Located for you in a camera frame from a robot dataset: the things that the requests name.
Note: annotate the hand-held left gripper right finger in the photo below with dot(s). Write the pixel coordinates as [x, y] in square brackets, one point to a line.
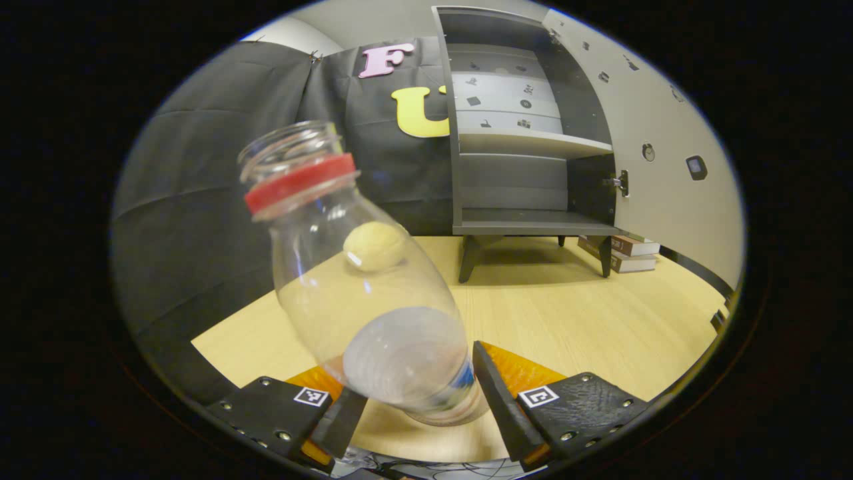
[500, 406]

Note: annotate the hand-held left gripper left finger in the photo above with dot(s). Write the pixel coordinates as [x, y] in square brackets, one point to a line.
[266, 413]

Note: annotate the grey cabinet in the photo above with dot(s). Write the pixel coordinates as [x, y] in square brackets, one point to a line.
[513, 180]

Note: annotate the metal door hinge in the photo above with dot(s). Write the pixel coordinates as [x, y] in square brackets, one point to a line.
[620, 182]

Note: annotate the grey book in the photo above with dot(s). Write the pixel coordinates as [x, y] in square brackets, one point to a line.
[630, 264]

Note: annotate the brown book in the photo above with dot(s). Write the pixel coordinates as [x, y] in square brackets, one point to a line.
[636, 245]

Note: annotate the black backdrop cloth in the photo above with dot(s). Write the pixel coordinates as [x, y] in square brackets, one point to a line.
[200, 166]

